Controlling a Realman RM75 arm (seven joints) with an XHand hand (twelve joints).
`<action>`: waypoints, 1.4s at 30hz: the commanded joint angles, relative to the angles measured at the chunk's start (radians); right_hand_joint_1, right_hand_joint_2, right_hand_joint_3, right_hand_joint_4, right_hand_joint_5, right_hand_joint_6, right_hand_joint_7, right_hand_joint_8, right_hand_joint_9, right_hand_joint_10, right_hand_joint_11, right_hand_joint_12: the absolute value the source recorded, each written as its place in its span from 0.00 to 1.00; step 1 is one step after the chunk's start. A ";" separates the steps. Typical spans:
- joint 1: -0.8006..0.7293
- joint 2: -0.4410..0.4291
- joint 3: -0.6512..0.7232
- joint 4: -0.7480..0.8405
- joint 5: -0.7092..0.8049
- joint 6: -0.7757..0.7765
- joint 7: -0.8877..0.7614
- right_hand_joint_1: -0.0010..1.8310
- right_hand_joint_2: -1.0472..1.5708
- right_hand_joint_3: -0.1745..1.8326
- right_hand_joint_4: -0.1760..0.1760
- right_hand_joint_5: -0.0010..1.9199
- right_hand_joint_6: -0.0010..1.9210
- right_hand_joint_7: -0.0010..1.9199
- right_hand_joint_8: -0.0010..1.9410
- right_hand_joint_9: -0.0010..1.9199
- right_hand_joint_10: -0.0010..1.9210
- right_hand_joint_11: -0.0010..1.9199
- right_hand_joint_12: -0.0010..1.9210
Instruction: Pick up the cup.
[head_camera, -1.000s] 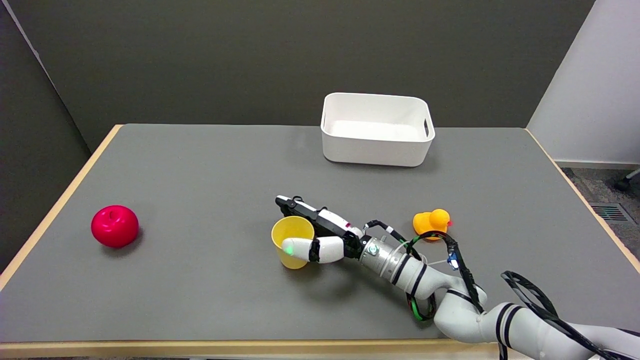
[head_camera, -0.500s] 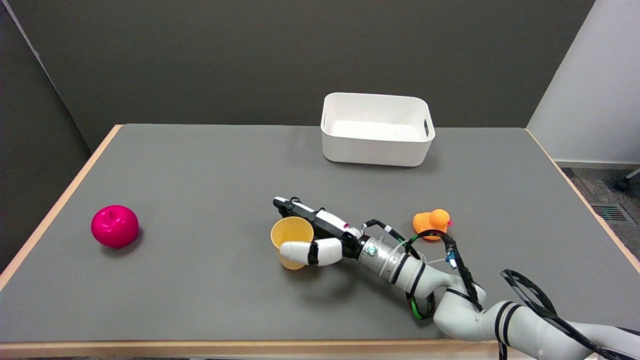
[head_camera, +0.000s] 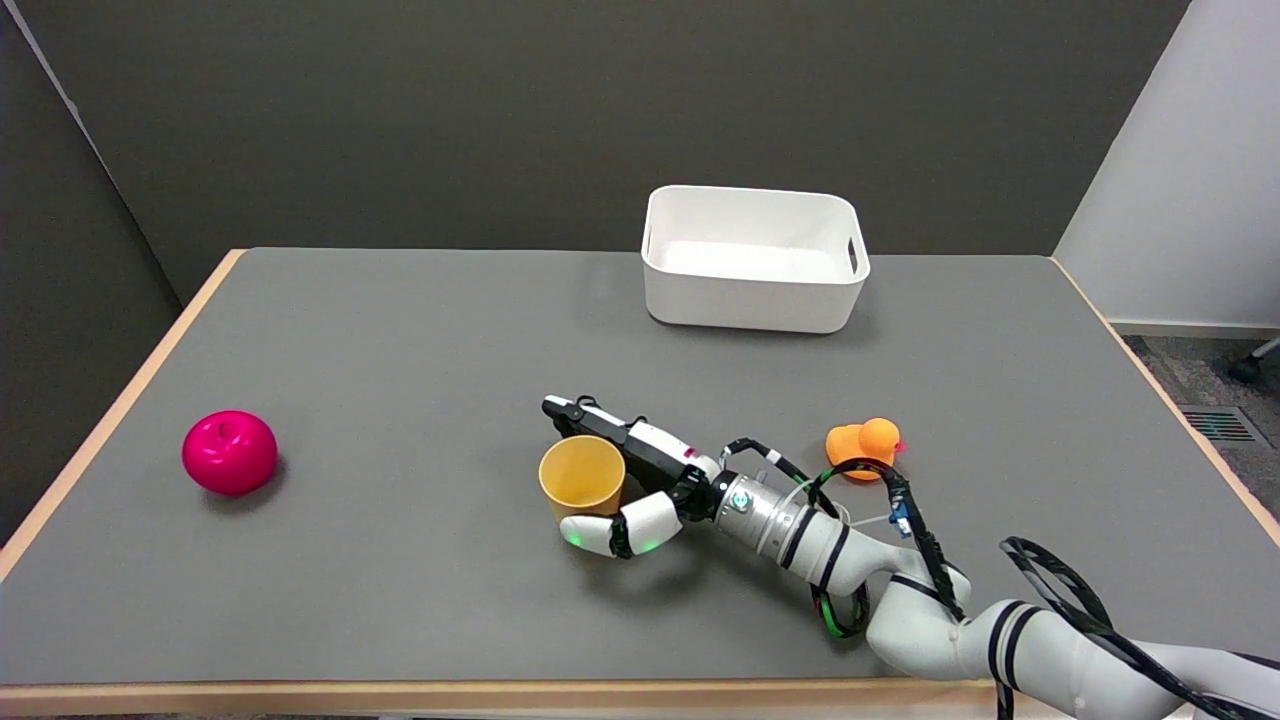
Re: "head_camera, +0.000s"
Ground green braided robot cable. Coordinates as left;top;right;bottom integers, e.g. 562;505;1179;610
810;583;871;640

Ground red toy apple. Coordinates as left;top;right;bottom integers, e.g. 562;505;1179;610
181;410;279;497

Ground black chair caster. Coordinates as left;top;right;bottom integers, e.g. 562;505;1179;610
1227;338;1280;387

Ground floor vent grille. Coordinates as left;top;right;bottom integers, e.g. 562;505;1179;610
1178;404;1265;448

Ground yellow plastic cup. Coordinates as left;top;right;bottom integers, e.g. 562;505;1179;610
538;435;628;524

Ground white plastic storage bin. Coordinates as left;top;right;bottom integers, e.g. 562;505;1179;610
641;185;871;335

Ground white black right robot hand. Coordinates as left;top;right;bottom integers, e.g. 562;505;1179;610
541;395;725;560

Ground orange rubber duck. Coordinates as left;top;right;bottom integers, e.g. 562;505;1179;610
825;417;906;483

